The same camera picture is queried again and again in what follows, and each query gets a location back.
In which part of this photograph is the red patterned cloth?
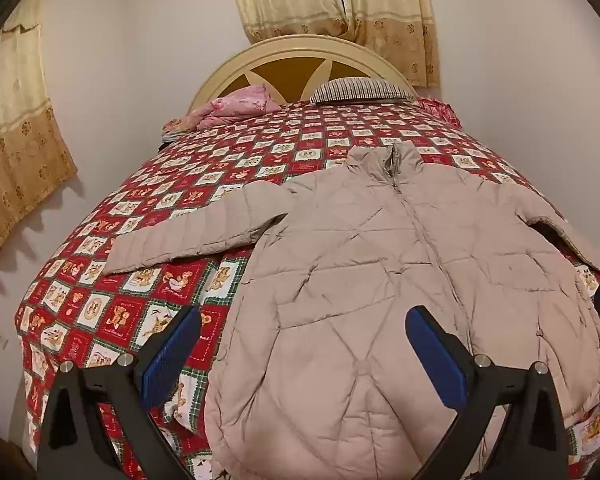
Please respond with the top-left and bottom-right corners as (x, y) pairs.
(417, 97), (465, 129)

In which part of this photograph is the red patterned bedspread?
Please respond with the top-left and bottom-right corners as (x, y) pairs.
(14, 96), (600, 480)

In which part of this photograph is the cream and brown headboard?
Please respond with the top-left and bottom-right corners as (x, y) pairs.
(186, 34), (419, 117)

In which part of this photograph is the striped pillow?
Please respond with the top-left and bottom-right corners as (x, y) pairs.
(309, 77), (418, 106)

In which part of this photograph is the cream and gold side curtain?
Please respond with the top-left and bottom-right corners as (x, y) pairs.
(0, 0), (79, 281)

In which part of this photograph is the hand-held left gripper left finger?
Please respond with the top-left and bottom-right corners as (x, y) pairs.
(36, 305), (204, 480)

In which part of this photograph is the cream patterned window curtain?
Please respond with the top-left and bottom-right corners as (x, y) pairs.
(344, 0), (442, 89)
(224, 0), (357, 45)

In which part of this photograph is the pink floral quilt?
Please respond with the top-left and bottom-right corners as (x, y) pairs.
(161, 83), (282, 135)

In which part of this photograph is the beige quilted puffer jacket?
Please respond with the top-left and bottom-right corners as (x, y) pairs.
(103, 141), (600, 477)

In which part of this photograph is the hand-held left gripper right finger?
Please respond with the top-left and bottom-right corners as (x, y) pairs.
(404, 304), (572, 480)

